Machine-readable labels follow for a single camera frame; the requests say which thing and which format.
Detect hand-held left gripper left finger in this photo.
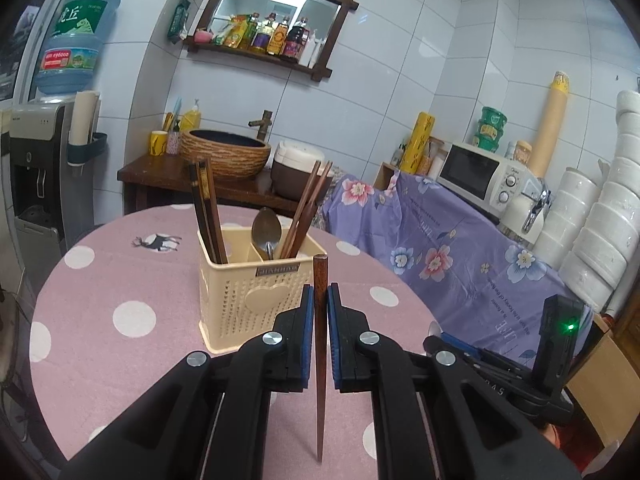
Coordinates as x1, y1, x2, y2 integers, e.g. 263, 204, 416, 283
60, 284, 316, 480

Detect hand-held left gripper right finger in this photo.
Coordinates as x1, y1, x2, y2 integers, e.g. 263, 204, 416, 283
327, 282, 583, 480

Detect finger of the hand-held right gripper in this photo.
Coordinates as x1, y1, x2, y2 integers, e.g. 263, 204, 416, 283
422, 332, 540, 397

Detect brown wooden chopstick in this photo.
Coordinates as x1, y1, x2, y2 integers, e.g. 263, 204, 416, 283
202, 159, 230, 265
279, 160, 322, 261
289, 161, 334, 261
312, 254, 329, 463
286, 195, 317, 261

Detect beige plastic utensil holder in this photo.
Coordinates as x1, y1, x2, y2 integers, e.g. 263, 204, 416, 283
197, 227, 328, 353

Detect shiny metal spoon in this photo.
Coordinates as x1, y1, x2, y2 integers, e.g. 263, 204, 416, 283
251, 207, 281, 262

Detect black chopstick with gold band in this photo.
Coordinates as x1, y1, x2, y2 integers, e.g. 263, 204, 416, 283
187, 162, 218, 265

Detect tan wooden panel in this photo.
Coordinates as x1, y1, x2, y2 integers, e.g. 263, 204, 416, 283
567, 332, 640, 451

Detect purple floral cloth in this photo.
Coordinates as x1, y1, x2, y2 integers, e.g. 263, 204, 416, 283
320, 170, 596, 366

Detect stacks of white paper bowls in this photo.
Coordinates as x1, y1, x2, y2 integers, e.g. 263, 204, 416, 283
500, 90, 640, 311

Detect chrome tap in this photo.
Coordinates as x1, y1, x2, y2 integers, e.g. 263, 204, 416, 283
520, 180, 553, 233

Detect white and brown rice cooker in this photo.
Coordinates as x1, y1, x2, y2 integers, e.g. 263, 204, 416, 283
271, 140, 333, 201

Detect white microwave oven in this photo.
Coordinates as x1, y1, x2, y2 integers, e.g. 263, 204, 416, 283
437, 141, 538, 211

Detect woven brown wash basin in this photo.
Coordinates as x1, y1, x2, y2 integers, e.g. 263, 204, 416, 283
179, 129, 272, 182

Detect yellow wrapped roll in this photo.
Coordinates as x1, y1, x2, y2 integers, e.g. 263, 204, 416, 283
407, 112, 436, 173

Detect bamboo style faucet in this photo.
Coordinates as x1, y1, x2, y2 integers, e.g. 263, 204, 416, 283
248, 110, 274, 143

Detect dark wooden counter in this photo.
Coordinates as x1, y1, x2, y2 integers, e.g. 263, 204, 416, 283
117, 152, 331, 221

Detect tall tan paper cup stack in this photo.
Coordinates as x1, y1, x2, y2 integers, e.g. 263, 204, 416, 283
527, 71, 572, 178

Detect stacked green noodle cups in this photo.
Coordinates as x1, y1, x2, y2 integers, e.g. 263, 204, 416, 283
470, 106, 508, 153

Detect yellow soap dispenser bottle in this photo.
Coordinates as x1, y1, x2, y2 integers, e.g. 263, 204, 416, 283
181, 99, 202, 132

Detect row of condiment bottles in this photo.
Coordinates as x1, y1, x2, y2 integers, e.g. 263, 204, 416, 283
210, 10, 321, 68

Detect grey water dispenser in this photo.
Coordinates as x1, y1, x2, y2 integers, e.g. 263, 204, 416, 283
9, 100, 108, 261

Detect wooden framed mirror shelf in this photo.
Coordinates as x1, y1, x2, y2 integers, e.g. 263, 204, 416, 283
182, 0, 361, 83

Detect green hanging packet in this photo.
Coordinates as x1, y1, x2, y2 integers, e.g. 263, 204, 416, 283
166, 0, 193, 43

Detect blue water bottle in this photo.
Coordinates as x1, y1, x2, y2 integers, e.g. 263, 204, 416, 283
34, 0, 122, 96

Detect blue-grey wall holder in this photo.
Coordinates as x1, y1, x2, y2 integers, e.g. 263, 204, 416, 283
66, 132, 108, 166

